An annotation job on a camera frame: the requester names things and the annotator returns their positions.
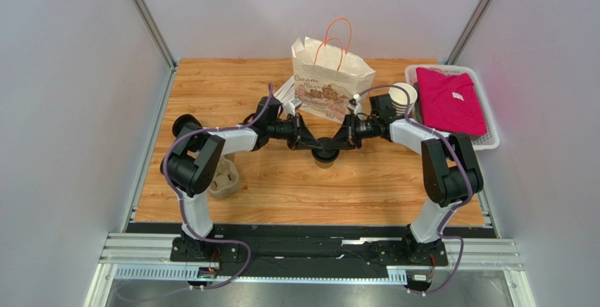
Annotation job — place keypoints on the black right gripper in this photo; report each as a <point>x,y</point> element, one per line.
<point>348,130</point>

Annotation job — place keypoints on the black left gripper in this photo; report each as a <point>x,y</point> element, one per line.
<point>300,139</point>

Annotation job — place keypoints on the black plastic cup lid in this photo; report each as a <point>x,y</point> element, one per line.
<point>324,153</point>

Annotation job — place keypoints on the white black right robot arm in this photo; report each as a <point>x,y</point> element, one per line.
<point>451,173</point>

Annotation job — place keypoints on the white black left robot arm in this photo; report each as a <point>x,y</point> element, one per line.
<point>192,161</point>

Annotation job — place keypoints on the white paper takeout bag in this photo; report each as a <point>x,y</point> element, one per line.
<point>326,75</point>

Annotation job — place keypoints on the white wrapped straws bundle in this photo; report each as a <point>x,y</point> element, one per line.
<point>286,92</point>

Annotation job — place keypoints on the stack of paper cups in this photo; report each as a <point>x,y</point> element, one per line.
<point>403,96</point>

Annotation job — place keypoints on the cardboard cup carrier tray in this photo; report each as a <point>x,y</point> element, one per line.
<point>226,180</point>

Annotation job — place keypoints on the pink folded t-shirt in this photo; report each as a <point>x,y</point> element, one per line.
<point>449,102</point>

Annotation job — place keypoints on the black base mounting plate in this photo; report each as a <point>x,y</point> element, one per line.
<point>312,251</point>

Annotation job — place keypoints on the white plastic laundry basket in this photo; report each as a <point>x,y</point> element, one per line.
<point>488,141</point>

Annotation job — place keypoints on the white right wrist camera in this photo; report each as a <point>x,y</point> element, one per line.
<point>355,107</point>

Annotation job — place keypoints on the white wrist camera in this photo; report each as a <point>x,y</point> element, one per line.
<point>355,107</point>
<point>292,106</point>

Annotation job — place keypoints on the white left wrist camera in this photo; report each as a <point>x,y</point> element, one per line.
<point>292,106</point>

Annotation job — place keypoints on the aluminium frame rail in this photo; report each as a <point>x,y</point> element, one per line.
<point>147,256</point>

